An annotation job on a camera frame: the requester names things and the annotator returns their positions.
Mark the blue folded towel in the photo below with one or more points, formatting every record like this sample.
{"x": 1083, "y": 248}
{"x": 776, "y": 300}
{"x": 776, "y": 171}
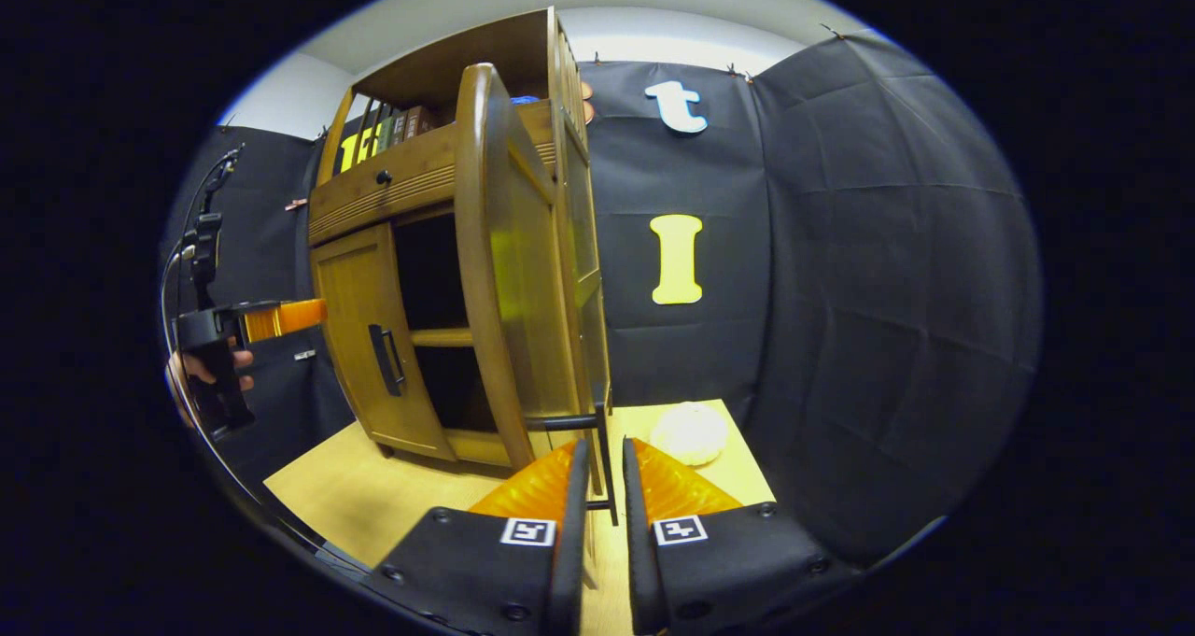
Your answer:
{"x": 528, "y": 100}

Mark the wooden drawer with black knob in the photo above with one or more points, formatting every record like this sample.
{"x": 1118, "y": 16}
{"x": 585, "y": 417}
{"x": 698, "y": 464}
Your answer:
{"x": 401, "y": 188}

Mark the wooden cabinet door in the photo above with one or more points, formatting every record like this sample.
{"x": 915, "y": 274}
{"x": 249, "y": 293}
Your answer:
{"x": 523, "y": 290}
{"x": 355, "y": 318}

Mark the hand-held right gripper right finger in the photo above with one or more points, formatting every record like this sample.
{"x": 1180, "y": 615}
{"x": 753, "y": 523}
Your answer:
{"x": 637, "y": 571}

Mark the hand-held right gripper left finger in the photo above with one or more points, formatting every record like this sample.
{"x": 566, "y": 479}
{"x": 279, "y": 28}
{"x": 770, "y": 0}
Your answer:
{"x": 571, "y": 561}

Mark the grey book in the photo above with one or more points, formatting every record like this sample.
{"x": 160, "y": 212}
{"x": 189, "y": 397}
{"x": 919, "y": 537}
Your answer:
{"x": 398, "y": 130}

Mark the white round object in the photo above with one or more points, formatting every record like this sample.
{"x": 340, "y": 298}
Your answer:
{"x": 689, "y": 432}

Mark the black backdrop cloth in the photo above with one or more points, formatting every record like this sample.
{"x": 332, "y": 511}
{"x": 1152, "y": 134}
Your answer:
{"x": 887, "y": 290}

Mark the brown book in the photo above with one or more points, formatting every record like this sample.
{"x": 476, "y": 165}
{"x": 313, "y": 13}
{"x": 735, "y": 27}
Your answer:
{"x": 418, "y": 122}

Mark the green book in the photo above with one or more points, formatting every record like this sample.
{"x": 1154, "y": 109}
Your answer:
{"x": 383, "y": 136}

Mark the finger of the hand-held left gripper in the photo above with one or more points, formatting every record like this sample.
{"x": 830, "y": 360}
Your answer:
{"x": 289, "y": 317}

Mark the wooden double-door shoe cabinet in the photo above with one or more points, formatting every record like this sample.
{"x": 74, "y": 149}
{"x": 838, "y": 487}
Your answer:
{"x": 439, "y": 337}

